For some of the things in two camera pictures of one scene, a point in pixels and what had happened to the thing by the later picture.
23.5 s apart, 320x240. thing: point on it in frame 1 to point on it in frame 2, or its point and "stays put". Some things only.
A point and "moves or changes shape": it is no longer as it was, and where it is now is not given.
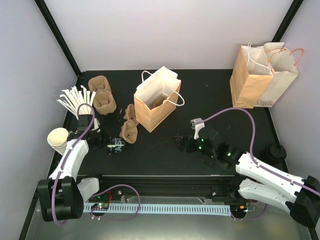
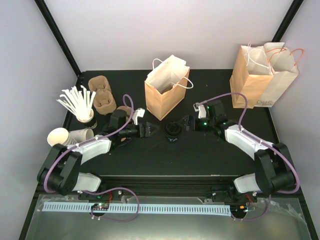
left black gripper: x=106 y=134 to x=151 y=126
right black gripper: x=190 y=148 to x=189 y=118
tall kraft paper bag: x=250 y=76 stays put
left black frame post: x=59 y=36 stays put
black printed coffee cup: x=115 y=146 to x=172 y=130
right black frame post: x=286 y=21 stays put
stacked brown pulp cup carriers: x=104 y=101 stays put
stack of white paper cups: x=57 y=138 stays put
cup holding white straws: x=79 y=101 stays put
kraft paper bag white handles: x=157 y=97 moves or changes shape
